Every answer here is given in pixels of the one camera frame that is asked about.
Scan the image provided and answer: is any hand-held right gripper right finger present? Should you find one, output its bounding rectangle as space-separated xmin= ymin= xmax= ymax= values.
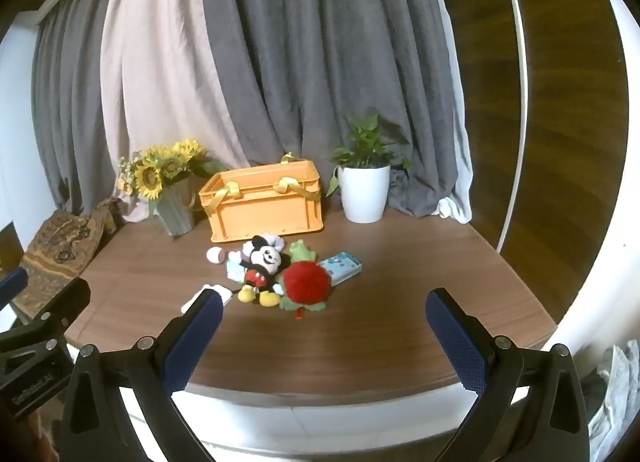
xmin=425 ymin=287 xmax=592 ymax=462

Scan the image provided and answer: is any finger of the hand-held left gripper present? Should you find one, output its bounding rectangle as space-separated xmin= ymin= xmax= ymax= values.
xmin=0 ymin=268 xmax=29 ymax=305
xmin=20 ymin=278 xmax=92 ymax=345

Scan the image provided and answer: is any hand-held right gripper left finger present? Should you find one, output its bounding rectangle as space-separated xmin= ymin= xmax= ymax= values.
xmin=59 ymin=287 xmax=224 ymax=462

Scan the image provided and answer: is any green frog toy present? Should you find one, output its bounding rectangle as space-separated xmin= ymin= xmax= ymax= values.
xmin=289 ymin=239 xmax=318 ymax=268

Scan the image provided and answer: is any orange plastic crate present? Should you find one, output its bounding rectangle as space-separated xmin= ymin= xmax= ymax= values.
xmin=198 ymin=153 xmax=326 ymax=243

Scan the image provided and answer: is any white flat packet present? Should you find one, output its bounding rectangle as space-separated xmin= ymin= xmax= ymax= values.
xmin=181 ymin=283 xmax=233 ymax=314

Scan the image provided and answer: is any patterned brown cloth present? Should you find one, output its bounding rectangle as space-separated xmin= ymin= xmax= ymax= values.
xmin=10 ymin=197 xmax=123 ymax=313

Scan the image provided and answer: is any mouse plush toy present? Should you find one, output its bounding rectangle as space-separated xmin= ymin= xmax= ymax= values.
xmin=227 ymin=234 xmax=291 ymax=307

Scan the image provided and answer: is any red strawberry plush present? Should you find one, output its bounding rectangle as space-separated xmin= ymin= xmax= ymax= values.
xmin=279 ymin=262 xmax=332 ymax=317

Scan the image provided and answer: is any grey ribbed vase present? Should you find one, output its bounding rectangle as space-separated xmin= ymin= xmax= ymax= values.
xmin=155 ymin=177 xmax=197 ymax=237

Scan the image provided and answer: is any white curtain lining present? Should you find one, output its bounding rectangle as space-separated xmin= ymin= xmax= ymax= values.
xmin=430 ymin=0 xmax=474 ymax=224

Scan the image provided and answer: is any blue tissue packet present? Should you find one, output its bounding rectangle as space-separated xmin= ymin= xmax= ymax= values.
xmin=317 ymin=251 xmax=363 ymax=287

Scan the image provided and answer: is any sunflower bouquet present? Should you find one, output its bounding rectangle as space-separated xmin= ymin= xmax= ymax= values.
xmin=116 ymin=138 xmax=231 ymax=203

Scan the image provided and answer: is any white crumpled cloth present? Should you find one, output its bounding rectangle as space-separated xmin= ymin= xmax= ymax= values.
xmin=587 ymin=339 xmax=640 ymax=453

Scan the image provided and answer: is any white plant pot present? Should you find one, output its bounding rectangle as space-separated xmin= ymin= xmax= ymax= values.
xmin=337 ymin=164 xmax=392 ymax=224

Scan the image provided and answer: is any narrow grey curtain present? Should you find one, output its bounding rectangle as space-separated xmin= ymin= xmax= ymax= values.
xmin=32 ymin=0 xmax=123 ymax=215

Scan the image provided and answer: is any green potted plant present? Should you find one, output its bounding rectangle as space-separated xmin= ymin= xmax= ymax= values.
xmin=325 ymin=113 xmax=413 ymax=198

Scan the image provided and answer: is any pale pink curtain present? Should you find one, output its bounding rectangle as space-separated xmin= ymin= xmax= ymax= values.
xmin=100 ymin=0 xmax=251 ymax=223

